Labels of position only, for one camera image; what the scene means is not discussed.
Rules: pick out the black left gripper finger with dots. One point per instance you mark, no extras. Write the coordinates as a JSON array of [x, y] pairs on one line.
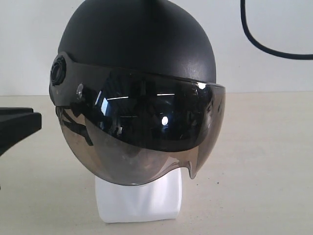
[[16, 124]]

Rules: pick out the black helmet with tinted visor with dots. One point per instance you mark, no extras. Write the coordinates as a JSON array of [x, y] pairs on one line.
[[134, 89]]

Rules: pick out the white mannequin head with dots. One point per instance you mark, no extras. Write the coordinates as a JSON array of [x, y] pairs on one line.
[[158, 200]]

